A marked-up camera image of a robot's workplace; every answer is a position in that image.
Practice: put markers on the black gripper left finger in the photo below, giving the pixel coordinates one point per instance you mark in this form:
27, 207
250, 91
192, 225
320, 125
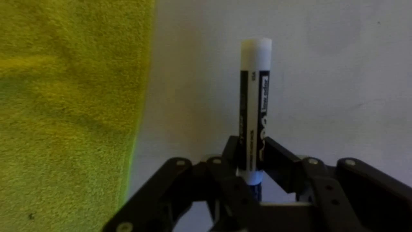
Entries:
171, 193

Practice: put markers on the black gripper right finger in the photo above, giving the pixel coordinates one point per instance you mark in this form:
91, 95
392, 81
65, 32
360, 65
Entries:
355, 197

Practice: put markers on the black and white marker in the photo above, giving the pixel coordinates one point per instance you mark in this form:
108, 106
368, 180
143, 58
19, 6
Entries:
253, 85

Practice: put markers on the yellow microfiber cloth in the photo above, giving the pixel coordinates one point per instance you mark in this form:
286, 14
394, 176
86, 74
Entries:
64, 106

